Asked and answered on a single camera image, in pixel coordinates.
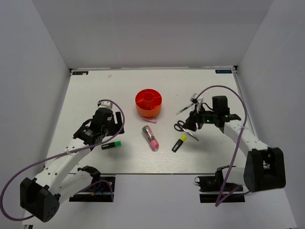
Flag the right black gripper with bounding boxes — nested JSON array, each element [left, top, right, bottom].
[[182, 104, 217, 132]]

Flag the yellow highlighter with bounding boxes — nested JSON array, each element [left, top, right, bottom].
[[172, 135, 187, 153]]

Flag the green white pen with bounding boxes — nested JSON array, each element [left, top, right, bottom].
[[175, 103, 194, 115]]

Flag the green highlighter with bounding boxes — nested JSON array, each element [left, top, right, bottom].
[[101, 141, 122, 150]]

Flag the pink eraser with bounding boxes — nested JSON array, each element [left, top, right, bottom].
[[143, 117, 157, 124]]

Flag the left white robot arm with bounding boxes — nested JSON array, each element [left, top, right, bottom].
[[20, 107, 124, 222]]

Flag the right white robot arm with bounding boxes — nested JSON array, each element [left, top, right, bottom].
[[182, 94, 286, 192]]

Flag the pink capped marker case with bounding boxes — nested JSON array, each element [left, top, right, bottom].
[[142, 125, 159, 152]]

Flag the orange round organizer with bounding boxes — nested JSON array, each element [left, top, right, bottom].
[[135, 89, 163, 118]]

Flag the right corner label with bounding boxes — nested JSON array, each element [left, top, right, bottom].
[[215, 69, 232, 74]]

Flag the corner label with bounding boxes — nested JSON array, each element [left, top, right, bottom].
[[215, 69, 232, 74], [72, 71, 89, 75]]

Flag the left corner label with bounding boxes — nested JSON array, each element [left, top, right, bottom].
[[72, 71, 89, 75]]

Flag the black handled scissors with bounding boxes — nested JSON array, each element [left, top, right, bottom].
[[173, 120, 199, 141]]

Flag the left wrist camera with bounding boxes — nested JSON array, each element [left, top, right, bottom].
[[97, 101, 113, 110]]

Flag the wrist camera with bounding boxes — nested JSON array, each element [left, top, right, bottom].
[[97, 101, 113, 110], [190, 93, 203, 113]]

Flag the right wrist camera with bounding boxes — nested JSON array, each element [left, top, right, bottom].
[[190, 93, 203, 113]]

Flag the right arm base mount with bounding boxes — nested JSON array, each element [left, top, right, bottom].
[[194, 166, 245, 204]]

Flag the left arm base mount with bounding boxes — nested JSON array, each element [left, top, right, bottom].
[[69, 166, 116, 203]]

